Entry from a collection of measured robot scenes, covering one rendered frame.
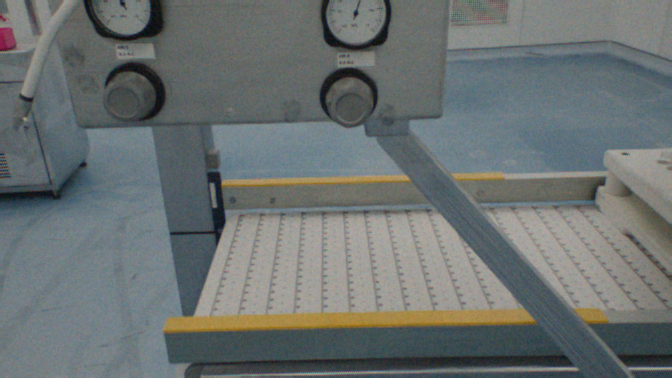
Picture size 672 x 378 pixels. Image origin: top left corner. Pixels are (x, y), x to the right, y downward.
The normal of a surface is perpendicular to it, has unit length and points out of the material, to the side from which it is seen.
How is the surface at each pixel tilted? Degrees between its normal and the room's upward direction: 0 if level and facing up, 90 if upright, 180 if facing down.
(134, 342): 0
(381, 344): 90
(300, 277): 0
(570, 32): 90
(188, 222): 90
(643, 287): 0
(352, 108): 90
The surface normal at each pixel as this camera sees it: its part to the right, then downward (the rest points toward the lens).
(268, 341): 0.00, 0.42
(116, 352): -0.03, -0.91
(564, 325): -0.55, 0.32
